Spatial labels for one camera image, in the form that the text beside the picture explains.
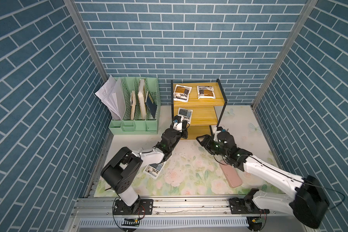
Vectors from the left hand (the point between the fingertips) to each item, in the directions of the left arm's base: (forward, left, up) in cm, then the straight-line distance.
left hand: (190, 122), depth 84 cm
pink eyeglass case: (-24, -25, -20) cm, 40 cm away
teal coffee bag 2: (-21, +21, -20) cm, 36 cm away
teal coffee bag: (+8, +3, -2) cm, 9 cm away
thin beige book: (+19, +38, -1) cm, 42 cm away
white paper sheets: (+15, +48, +8) cm, 51 cm away
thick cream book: (+17, +31, +5) cm, 36 cm away
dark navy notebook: (+28, +28, -13) cm, 42 cm away
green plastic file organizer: (+9, +39, -13) cm, 43 cm away
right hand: (-10, -4, -3) cm, 11 cm away
